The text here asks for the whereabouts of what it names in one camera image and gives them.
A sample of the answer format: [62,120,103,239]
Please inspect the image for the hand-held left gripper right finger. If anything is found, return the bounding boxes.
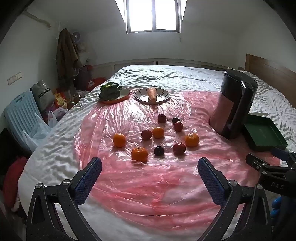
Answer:
[197,157,271,241]

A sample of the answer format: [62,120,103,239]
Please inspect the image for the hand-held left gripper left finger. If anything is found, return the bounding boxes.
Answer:
[26,157,102,241]

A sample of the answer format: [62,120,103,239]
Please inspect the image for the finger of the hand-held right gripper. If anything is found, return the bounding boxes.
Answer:
[245,153,270,173]
[270,147,296,166]

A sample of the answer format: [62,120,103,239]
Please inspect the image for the green tray box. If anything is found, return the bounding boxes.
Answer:
[242,113,289,152]

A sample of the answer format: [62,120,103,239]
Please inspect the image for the orange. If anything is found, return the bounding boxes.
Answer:
[184,133,199,148]
[113,133,126,148]
[131,147,149,163]
[152,127,165,139]

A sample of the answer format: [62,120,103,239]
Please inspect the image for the person's right hand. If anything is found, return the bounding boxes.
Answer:
[272,195,283,217]

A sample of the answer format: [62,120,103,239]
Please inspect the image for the pink plastic sheet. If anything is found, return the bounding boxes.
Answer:
[73,89,287,226]

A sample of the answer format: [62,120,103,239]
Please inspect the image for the clear plastic bag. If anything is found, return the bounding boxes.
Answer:
[22,112,53,151]

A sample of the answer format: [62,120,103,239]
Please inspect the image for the white plastic bag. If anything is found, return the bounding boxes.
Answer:
[47,111,58,127]

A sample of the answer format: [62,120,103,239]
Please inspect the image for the red cloth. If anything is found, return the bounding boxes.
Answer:
[2,156,28,209]

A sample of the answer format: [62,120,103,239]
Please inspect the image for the yellow boxes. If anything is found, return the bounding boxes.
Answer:
[54,91,67,107]

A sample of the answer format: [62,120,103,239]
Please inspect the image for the green leafy vegetable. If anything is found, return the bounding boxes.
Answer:
[99,82,123,101]

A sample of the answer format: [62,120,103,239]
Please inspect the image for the orange plate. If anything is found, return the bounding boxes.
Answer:
[100,89,131,105]

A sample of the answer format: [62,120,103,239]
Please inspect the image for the grey bag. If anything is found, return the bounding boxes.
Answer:
[31,80,56,112]

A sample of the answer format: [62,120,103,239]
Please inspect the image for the red bag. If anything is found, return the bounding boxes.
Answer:
[87,77,107,90]

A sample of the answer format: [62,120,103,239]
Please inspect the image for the blue plastic folding chair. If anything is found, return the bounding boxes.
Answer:
[3,90,44,153]

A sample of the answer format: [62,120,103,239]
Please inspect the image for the striped white plate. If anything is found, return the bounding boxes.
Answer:
[134,88,171,104]

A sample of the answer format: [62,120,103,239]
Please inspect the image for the maroon cabinet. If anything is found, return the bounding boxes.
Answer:
[74,65,93,91]

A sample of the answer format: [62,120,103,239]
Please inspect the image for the carrot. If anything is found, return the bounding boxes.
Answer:
[147,87,158,103]

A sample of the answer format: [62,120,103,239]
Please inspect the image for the brown coat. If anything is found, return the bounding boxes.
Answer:
[56,28,82,90]

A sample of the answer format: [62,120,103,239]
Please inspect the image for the white radiator cover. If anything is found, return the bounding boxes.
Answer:
[91,59,228,79]

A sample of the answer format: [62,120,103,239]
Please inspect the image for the window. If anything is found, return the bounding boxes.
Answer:
[124,0,182,34]

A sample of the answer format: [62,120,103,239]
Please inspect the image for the wall socket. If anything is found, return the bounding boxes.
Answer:
[7,72,22,85]

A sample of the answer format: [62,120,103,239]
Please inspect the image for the wall pipe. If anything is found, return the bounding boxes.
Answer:
[23,11,51,28]

